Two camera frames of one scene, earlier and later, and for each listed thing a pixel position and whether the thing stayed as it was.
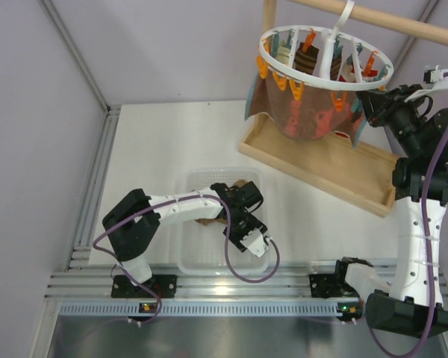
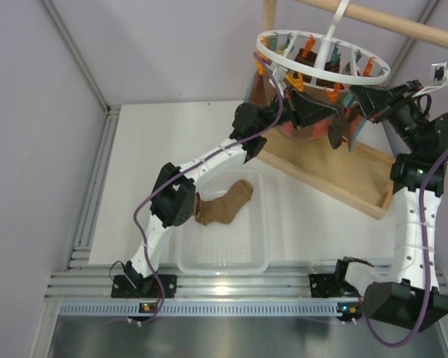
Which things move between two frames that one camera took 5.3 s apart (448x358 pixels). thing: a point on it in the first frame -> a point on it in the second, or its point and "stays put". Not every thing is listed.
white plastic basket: [201, 249] stays put
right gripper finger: [373, 104] stays put
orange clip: [339, 103] -> [334, 95]
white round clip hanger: [346, 9] -> [328, 33]
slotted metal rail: [204, 309] stays put
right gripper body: [401, 116] stays put
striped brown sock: [336, 61] -> [328, 66]
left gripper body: [240, 224] -> [286, 114]
